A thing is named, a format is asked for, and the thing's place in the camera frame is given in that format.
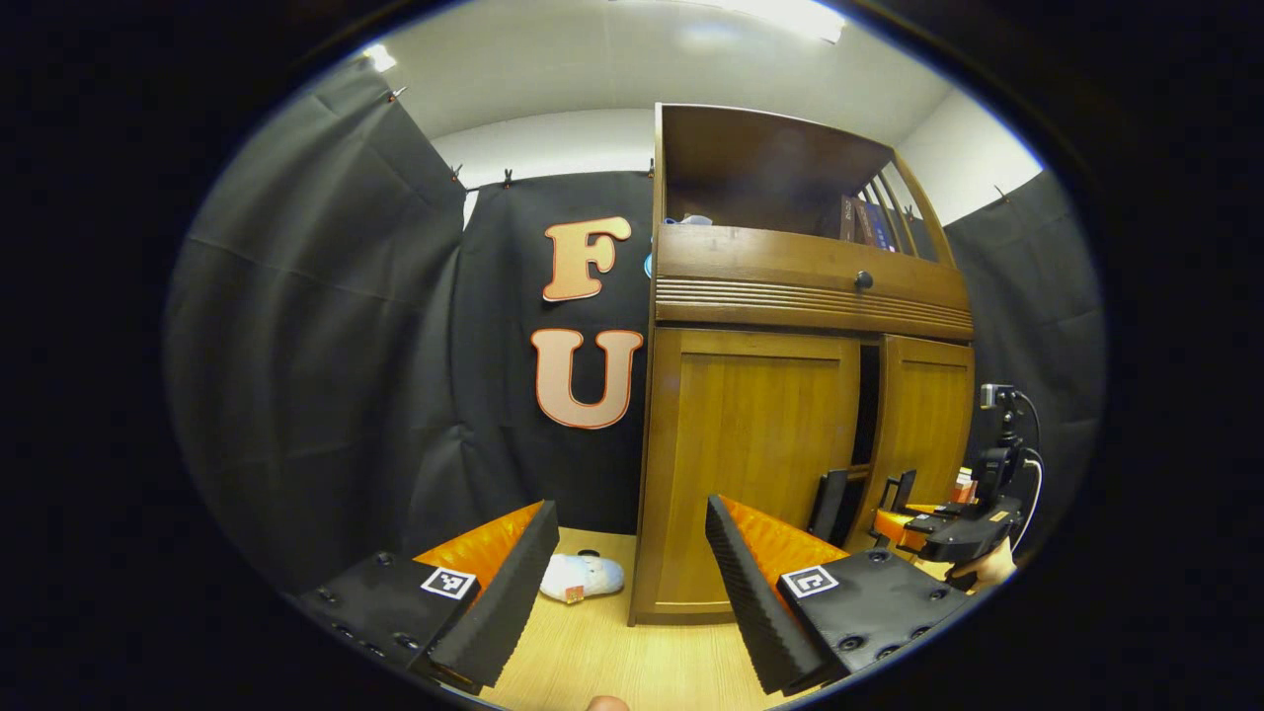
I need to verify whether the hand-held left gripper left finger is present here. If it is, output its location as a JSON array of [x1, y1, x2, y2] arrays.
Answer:
[[296, 499, 560, 697]]

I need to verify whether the wooden cabinet drawer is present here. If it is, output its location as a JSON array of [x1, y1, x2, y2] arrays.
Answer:
[[654, 224, 976, 343]]

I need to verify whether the wooden double-door shoe cabinet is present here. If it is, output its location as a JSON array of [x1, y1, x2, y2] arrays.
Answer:
[[629, 103, 977, 628]]

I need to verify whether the wooden cabinet door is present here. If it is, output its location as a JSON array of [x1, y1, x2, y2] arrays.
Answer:
[[637, 329, 862, 618], [851, 336, 976, 554]]

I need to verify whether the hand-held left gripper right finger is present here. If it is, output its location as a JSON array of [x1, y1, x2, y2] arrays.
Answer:
[[704, 494, 988, 697]]

